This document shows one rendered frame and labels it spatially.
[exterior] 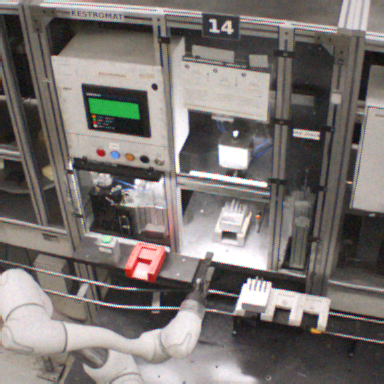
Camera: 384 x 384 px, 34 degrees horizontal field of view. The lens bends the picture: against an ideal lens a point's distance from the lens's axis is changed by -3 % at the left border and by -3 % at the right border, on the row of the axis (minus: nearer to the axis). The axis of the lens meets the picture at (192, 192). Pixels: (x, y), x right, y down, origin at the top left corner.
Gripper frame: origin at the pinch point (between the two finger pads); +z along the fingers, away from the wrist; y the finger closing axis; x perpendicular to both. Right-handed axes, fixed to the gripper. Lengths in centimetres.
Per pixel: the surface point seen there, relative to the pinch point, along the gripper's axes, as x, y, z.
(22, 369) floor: 106, -112, -5
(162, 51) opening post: 20, 76, 22
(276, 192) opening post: -20.3, 21.3, 22.7
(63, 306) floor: 102, -112, 42
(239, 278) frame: -4, -50, 38
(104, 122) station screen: 43, 46, 18
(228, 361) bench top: -10.8, -44.5, -11.8
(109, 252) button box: 45.3, -13.6, 8.0
